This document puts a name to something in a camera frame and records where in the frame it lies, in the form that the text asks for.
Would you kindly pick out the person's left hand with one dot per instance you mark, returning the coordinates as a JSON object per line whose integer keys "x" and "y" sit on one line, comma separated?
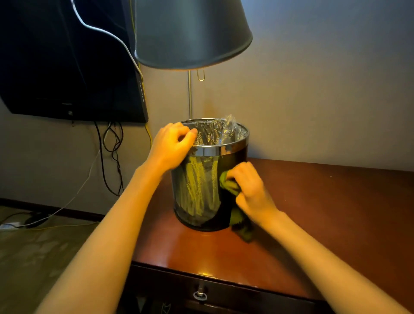
{"x": 169, "y": 148}

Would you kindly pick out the person's right hand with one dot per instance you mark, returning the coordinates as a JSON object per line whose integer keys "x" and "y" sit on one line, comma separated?
{"x": 255, "y": 197}

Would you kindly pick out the white power strip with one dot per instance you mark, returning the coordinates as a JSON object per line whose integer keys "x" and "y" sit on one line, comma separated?
{"x": 7, "y": 226}

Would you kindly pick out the person's right forearm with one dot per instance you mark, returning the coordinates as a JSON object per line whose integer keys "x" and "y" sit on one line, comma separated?
{"x": 326, "y": 268}

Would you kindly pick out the green cleaning cloth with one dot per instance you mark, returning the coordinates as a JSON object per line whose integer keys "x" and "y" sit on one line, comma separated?
{"x": 239, "y": 220}

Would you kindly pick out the black metal trash bin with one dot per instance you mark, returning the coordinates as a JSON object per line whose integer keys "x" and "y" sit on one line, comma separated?
{"x": 200, "y": 194}

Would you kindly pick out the person's left forearm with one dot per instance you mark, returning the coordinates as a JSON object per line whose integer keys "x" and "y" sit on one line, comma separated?
{"x": 103, "y": 246}

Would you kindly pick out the black television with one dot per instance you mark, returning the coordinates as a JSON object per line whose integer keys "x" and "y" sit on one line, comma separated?
{"x": 48, "y": 64}

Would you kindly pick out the grey shade metal lamp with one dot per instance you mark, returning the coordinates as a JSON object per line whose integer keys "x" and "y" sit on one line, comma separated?
{"x": 191, "y": 32}

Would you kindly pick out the brown wooden table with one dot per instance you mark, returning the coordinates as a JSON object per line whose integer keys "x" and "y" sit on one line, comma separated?
{"x": 349, "y": 220}

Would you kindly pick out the clear plastic bin liner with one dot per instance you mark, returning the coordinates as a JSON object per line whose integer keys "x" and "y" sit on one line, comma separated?
{"x": 213, "y": 132}

